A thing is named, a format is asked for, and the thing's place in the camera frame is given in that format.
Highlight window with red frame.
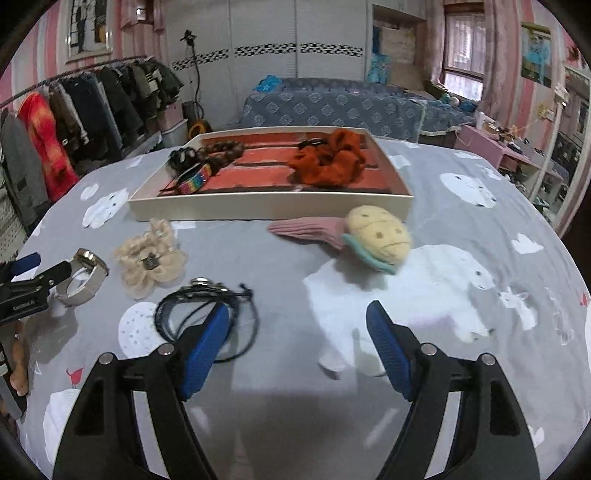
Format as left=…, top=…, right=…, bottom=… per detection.
left=443, top=11, right=488, bottom=100

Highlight person's left hand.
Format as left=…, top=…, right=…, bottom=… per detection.
left=10, top=322, right=31, bottom=397

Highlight sofa with blue patterned cover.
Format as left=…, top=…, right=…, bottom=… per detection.
left=241, top=76, right=476, bottom=141

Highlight pink cabinet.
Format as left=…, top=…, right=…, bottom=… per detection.
left=455, top=124, right=532, bottom=171

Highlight pink patterned curtain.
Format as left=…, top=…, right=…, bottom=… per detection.
left=482, top=0, right=514, bottom=107

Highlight wall poster with blue figures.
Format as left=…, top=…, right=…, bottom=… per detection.
left=521, top=21, right=553, bottom=88

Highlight pink knit yellow plush hair clip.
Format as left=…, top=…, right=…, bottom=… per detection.
left=268, top=205, right=413, bottom=275

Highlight rainbow beaded bracelet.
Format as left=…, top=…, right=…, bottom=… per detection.
left=159, top=161, right=218, bottom=195

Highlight silver bangle watch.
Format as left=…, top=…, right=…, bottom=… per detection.
left=55, top=248, right=109, bottom=308

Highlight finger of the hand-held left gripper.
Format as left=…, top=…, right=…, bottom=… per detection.
left=0, top=261, right=72, bottom=296
left=0, top=253, right=41, bottom=280

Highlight row of hanging clothes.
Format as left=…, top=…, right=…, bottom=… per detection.
left=0, top=58, right=185, bottom=227

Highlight orange scrunchie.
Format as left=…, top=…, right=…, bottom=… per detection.
left=287, top=129, right=368, bottom=188

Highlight beige fabric flower hair clip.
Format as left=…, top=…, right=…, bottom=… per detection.
left=114, top=218, right=188, bottom=298

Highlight black garment steamer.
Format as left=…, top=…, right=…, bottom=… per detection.
left=180, top=30, right=213, bottom=137

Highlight beige jewelry tray red lining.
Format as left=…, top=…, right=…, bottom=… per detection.
left=128, top=127, right=415, bottom=222

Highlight white framed standing mirror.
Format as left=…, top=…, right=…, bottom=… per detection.
left=531, top=62, right=591, bottom=232

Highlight framed black white wall poster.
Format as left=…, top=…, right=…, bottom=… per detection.
left=67, top=0, right=114, bottom=60

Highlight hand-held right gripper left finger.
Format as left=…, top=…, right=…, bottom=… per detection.
left=52, top=304, right=232, bottom=480

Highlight white storage box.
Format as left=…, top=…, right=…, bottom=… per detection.
left=159, top=117, right=190, bottom=148

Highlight black hair clip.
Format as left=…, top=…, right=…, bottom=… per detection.
left=168, top=147, right=200, bottom=172

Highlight white wardrobe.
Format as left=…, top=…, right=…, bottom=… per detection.
left=165, top=0, right=375, bottom=84

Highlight grey polar bear printed blanket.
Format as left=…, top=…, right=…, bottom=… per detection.
left=16, top=138, right=591, bottom=480

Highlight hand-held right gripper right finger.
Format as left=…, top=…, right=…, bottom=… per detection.
left=365, top=300, right=536, bottom=480

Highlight metal clothes rack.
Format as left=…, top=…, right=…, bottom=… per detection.
left=0, top=54, right=155, bottom=112

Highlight black cord bracelets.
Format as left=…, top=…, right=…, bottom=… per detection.
left=154, top=278, right=260, bottom=363

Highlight brown wooden bead bracelet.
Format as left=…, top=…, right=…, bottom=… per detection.
left=198, top=141, right=246, bottom=167

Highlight open wall shelf niche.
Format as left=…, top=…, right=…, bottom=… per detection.
left=372, top=4, right=428, bottom=90

